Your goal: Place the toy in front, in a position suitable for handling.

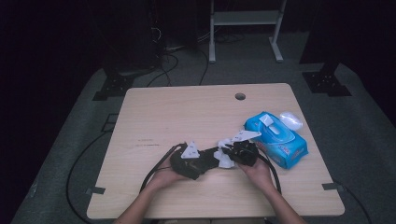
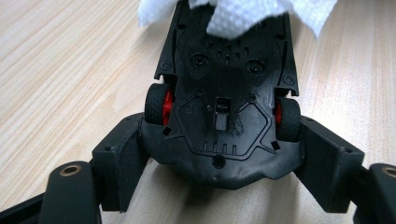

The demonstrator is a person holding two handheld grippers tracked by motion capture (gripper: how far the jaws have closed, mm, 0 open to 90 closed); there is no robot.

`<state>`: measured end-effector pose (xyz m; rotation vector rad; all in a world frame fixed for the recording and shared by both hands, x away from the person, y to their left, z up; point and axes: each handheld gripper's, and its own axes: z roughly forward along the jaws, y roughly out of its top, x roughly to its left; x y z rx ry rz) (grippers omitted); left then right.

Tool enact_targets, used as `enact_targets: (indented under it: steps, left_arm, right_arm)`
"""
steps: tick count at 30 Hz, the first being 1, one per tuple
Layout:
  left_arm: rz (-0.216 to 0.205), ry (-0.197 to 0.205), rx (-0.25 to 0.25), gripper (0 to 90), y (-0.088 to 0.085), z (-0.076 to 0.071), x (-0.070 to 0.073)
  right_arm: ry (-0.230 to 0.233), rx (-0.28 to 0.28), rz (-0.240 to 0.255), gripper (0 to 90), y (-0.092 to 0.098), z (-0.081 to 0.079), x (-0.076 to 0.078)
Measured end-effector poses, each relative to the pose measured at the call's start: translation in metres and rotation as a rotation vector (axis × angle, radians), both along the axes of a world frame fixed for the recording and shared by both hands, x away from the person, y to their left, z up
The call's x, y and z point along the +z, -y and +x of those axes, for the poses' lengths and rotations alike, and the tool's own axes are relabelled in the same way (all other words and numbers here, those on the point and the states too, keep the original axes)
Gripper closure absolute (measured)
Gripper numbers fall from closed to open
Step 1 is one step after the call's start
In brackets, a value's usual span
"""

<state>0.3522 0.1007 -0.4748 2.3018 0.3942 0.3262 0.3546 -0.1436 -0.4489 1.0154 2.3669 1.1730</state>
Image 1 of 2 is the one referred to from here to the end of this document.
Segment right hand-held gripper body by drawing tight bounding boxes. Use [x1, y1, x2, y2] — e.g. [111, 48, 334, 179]
[231, 130, 262, 166]

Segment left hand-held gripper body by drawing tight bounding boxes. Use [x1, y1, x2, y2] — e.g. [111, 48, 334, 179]
[170, 140, 204, 175]

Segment white wet wipe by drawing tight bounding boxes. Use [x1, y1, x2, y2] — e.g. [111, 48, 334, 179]
[213, 138, 236, 169]

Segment blue and black toy car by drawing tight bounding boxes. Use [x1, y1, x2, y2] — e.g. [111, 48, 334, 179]
[197, 147, 221, 172]

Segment blue wet wipes pack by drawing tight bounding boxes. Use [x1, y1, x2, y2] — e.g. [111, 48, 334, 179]
[243, 111, 310, 171]

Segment person's right hand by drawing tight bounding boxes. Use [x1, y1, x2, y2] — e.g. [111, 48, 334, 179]
[237, 155, 277, 194]

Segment person's left hand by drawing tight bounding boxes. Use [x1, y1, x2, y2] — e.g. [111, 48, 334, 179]
[145, 155, 193, 193]

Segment person's legs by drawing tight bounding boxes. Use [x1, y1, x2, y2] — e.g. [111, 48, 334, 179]
[155, 218, 265, 224]

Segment white round plastic lid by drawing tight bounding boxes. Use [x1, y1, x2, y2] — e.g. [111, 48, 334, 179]
[278, 111, 304, 131]

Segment grey tape strip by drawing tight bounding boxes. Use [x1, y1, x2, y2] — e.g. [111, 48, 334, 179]
[85, 186, 106, 196]
[321, 182, 346, 191]

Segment white metal stand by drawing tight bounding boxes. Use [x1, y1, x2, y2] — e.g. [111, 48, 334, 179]
[208, 0, 288, 64]

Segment left hand-held gripper black cable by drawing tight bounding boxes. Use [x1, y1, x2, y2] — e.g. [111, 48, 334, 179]
[139, 142, 188, 193]

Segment hand-held gripper black cable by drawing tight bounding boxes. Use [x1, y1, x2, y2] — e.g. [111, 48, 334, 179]
[139, 142, 188, 193]
[255, 150, 283, 194]

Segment right hand-held gripper black cable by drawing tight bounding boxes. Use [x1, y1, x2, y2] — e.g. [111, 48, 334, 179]
[255, 150, 283, 194]

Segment straight black background cable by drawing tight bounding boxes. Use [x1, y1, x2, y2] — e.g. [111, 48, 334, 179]
[198, 48, 210, 87]

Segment looped black background cable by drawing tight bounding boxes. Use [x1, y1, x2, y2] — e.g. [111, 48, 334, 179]
[146, 53, 180, 88]

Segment black stand base plate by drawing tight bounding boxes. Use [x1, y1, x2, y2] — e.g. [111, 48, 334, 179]
[92, 73, 135, 102]

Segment black stand base with post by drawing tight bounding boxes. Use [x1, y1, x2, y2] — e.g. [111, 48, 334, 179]
[302, 60, 353, 97]

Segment long black floor cable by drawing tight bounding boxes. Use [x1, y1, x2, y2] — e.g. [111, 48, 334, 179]
[65, 129, 115, 224]

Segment short black floor cable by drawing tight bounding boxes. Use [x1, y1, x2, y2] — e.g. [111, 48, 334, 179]
[334, 180, 374, 224]

